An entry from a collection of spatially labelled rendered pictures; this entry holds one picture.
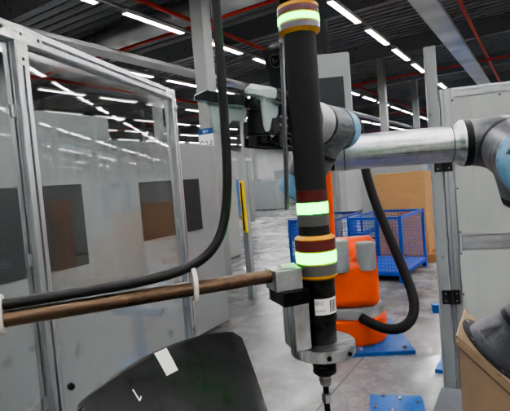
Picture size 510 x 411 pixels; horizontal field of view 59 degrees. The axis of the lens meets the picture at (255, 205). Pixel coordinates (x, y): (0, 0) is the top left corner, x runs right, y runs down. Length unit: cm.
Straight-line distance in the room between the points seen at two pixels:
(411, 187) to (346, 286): 434
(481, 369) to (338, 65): 360
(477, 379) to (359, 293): 327
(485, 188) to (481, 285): 45
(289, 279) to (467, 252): 192
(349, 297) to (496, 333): 326
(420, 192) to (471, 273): 616
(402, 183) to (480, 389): 739
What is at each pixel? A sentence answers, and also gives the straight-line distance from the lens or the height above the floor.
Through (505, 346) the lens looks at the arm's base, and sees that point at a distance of 123.
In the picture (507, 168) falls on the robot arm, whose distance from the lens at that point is 88.
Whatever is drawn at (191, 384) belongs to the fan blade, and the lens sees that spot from 59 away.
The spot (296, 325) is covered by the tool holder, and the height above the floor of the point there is 149.
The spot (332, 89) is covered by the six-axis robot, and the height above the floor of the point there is 244.
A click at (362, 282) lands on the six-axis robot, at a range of 442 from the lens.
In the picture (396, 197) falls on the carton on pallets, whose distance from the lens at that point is 855.
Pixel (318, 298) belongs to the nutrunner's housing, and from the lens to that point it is 49.
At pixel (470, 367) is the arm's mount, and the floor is 117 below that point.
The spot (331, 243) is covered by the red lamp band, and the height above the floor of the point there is 157.
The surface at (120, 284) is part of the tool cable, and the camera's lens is 43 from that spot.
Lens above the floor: 164
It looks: 3 degrees down
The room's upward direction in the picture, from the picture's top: 5 degrees counter-clockwise
